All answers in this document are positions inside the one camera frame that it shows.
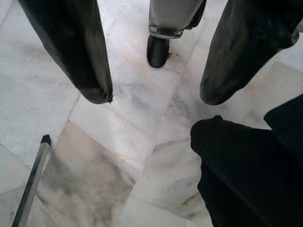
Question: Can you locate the silver metal clothes rack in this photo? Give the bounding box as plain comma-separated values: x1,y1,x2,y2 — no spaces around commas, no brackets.
11,134,52,227

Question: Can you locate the silver robot leg black foot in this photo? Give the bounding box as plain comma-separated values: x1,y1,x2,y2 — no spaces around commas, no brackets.
146,0,207,69

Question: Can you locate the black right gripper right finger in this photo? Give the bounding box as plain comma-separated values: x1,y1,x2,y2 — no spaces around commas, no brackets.
199,0,303,106

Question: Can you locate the plain black garment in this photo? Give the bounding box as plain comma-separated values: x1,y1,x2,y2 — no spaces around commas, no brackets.
190,93,303,227

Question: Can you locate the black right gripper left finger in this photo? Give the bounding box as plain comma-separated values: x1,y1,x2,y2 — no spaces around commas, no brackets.
18,0,114,105

